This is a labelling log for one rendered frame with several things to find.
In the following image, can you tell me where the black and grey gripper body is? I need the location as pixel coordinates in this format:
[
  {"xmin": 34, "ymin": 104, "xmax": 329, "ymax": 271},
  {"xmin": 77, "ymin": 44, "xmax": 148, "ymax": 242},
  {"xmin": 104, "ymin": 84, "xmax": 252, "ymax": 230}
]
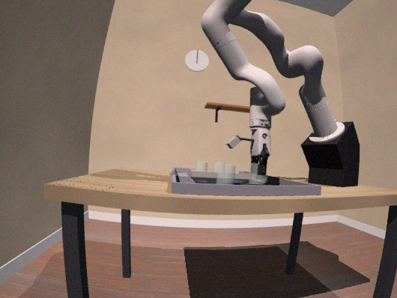
[{"xmin": 250, "ymin": 128, "xmax": 270, "ymax": 156}]

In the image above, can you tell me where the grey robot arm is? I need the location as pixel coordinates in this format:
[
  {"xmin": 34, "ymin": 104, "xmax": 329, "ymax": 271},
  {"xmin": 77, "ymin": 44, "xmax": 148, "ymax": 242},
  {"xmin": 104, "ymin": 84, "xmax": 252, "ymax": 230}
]
[{"xmin": 201, "ymin": 0, "xmax": 345, "ymax": 143}]

